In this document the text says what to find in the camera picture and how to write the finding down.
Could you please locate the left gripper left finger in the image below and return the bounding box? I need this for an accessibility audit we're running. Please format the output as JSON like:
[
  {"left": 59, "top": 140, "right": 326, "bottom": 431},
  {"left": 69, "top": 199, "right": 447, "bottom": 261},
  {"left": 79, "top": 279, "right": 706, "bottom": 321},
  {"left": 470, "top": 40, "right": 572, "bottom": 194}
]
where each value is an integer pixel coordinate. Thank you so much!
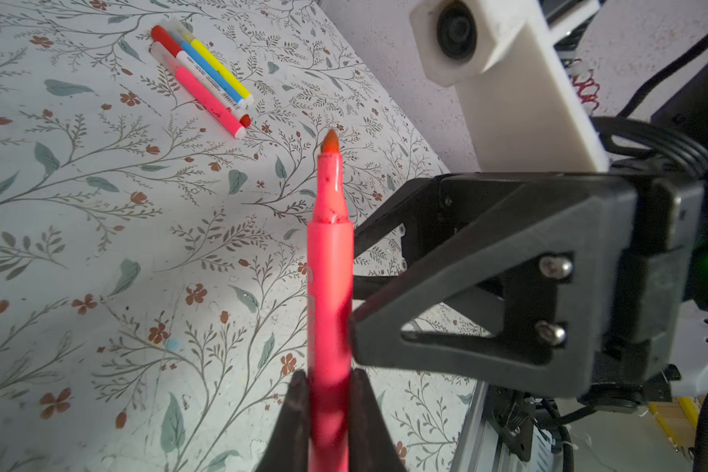
[{"left": 256, "top": 371, "right": 311, "bottom": 472}]

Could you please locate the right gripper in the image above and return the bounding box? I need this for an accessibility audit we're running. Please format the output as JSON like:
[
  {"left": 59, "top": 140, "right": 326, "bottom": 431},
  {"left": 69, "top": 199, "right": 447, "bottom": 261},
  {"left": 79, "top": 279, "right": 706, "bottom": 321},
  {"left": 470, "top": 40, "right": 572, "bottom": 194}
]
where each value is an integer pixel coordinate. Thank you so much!
[{"left": 349, "top": 174, "right": 708, "bottom": 407}]

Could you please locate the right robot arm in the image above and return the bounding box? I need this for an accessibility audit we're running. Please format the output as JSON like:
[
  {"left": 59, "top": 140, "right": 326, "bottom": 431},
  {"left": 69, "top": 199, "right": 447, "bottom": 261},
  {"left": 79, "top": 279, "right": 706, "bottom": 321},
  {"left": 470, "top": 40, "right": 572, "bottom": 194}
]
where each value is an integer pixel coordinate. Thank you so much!
[{"left": 350, "top": 173, "right": 708, "bottom": 397}]

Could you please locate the white marker pen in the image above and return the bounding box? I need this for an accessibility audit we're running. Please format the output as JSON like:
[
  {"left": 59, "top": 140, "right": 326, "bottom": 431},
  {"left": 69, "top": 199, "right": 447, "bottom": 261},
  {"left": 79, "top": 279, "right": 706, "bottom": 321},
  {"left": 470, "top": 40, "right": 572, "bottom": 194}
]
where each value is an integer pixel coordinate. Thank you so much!
[{"left": 151, "top": 25, "right": 252, "bottom": 128}]

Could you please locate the pink highlighter pen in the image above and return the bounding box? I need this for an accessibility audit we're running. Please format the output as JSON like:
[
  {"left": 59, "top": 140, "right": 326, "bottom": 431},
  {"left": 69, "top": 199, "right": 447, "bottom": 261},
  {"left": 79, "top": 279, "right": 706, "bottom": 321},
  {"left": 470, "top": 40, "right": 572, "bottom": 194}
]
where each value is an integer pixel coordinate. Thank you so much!
[
  {"left": 307, "top": 130, "right": 354, "bottom": 471},
  {"left": 151, "top": 42, "right": 246, "bottom": 140}
]

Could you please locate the yellow highlighter pen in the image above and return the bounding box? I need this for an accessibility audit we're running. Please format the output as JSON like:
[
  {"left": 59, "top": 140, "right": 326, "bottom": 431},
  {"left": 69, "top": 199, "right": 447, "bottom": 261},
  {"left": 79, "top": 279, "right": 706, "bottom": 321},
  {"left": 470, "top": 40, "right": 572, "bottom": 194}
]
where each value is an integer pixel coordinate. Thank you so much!
[{"left": 169, "top": 19, "right": 255, "bottom": 107}]

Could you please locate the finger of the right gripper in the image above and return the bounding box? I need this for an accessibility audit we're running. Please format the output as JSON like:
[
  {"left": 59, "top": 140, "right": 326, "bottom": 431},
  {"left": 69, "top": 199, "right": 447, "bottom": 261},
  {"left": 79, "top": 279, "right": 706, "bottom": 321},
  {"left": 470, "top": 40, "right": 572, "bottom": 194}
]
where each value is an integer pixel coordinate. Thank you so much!
[{"left": 354, "top": 173, "right": 507, "bottom": 266}]

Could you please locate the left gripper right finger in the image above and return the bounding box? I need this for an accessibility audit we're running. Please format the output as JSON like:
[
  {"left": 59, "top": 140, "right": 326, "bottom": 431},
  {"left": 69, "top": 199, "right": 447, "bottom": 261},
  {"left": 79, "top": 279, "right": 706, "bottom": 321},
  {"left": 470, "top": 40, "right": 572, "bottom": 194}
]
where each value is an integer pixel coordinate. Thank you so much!
[{"left": 348, "top": 369, "right": 406, "bottom": 472}]

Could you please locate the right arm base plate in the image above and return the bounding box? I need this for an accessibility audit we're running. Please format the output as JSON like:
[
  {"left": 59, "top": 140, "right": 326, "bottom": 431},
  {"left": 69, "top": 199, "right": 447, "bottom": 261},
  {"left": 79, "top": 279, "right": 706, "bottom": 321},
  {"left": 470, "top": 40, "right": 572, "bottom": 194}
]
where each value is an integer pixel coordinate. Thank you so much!
[{"left": 483, "top": 387, "right": 564, "bottom": 471}]

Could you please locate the blue highlighter pen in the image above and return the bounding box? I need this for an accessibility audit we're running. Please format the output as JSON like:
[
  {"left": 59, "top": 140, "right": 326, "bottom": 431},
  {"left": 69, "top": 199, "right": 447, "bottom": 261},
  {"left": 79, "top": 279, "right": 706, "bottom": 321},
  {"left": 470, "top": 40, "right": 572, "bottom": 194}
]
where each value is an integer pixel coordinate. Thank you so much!
[{"left": 164, "top": 26, "right": 245, "bottom": 111}]

